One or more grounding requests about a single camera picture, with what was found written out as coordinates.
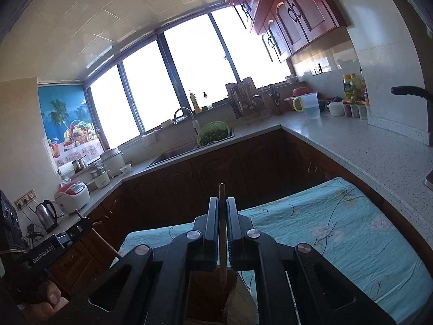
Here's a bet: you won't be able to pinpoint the chrome kitchen faucet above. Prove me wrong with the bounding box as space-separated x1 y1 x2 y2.
172 106 201 136

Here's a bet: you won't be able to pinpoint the person's left hand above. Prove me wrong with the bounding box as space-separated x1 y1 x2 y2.
19 281 69 324

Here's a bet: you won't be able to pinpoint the stainless electric kettle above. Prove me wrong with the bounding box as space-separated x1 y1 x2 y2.
35 200 58 233

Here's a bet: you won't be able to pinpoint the wooden utensil holder box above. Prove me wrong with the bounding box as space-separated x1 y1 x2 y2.
183 269 259 324

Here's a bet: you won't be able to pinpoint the teal floral tablecloth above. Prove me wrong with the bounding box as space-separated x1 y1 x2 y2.
113 176 433 325

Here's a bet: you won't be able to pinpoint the white red rice cooker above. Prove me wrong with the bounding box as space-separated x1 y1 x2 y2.
54 180 90 215

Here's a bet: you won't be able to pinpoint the small white cooker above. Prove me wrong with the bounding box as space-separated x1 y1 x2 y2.
91 167 110 189

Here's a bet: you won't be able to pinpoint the lower wooden cabinets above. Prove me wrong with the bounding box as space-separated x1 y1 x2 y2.
50 129 432 295

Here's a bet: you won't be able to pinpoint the wooden cabinets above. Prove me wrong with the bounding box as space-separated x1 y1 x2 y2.
50 129 432 295
224 0 348 62

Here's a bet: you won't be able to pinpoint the large white pot cooker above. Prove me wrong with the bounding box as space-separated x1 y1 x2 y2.
101 148 126 178

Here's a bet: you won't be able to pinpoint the tropical fruit poster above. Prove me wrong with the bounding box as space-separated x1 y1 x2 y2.
37 84 103 167

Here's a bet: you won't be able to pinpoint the green colander with vegetables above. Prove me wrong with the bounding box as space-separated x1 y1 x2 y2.
197 121 230 147

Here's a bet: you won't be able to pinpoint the gas stove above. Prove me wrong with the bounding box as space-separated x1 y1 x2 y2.
424 170 433 191

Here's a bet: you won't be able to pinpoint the white bowl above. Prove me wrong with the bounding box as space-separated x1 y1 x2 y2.
327 101 345 117

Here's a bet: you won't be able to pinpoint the yellow dish soap bottle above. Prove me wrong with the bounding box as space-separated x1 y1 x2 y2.
189 92 202 114

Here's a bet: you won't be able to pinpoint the seasoning jars set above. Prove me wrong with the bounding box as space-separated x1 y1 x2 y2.
342 100 368 120

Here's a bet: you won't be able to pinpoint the dish drying rack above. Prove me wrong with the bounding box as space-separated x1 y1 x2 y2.
225 77 270 124

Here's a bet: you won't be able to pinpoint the knife block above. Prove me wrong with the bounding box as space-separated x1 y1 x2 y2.
269 84 281 115

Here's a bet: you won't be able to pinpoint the yellow oil bottle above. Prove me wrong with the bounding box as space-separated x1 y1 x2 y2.
343 73 363 102

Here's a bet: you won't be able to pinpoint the black wok pan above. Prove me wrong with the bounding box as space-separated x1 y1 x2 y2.
391 85 433 103

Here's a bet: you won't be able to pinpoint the upper wooden cabinets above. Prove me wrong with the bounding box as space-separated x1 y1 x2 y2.
224 0 348 62

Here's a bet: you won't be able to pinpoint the wall power outlet strip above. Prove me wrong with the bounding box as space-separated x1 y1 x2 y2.
15 189 37 210

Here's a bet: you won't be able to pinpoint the clear pitcher green handle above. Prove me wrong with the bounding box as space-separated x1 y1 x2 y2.
292 92 321 120

